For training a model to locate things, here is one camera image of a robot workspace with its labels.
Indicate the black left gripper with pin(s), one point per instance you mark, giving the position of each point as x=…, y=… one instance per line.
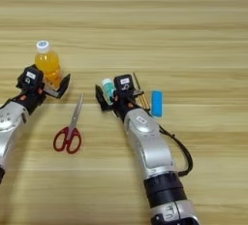
x=30, y=99

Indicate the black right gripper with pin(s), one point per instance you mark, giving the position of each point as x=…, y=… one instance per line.
x=124, y=104

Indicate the white teal glue stick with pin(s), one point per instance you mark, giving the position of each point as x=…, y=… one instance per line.
x=108, y=90

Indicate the orange juice bottle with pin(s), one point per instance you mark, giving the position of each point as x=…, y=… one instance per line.
x=48, y=64

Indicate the blue rectangular eraser block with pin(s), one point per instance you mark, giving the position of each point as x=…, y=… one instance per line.
x=157, y=103

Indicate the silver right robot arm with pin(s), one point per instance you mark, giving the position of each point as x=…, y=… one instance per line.
x=151, y=144

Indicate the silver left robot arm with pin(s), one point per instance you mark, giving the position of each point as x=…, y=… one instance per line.
x=9, y=128

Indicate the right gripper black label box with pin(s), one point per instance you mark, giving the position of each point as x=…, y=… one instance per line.
x=123, y=85

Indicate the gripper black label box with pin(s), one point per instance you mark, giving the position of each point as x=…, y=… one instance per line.
x=30, y=77
x=123, y=85

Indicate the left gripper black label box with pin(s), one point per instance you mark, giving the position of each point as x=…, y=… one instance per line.
x=30, y=77

